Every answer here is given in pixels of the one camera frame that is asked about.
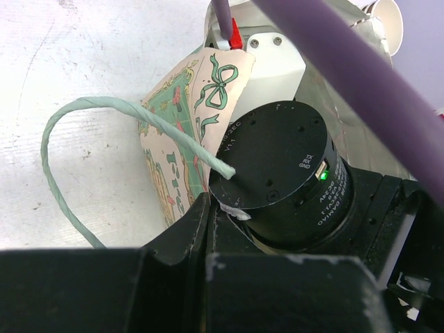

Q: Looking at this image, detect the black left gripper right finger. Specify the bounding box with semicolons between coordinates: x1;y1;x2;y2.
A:
205;211;393;332

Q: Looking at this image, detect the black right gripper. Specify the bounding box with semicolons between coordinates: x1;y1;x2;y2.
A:
207;24;444;333

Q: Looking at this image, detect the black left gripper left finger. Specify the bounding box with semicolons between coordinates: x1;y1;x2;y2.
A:
1;194;210;332

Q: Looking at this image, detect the green paper takeout bag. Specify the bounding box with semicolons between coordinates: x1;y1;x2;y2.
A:
41;1;411;248

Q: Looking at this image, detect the stack of brown paper cups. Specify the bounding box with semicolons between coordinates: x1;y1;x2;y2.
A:
361;0;404;56

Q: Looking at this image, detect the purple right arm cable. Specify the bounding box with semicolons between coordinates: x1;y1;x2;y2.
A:
211;0;444;205

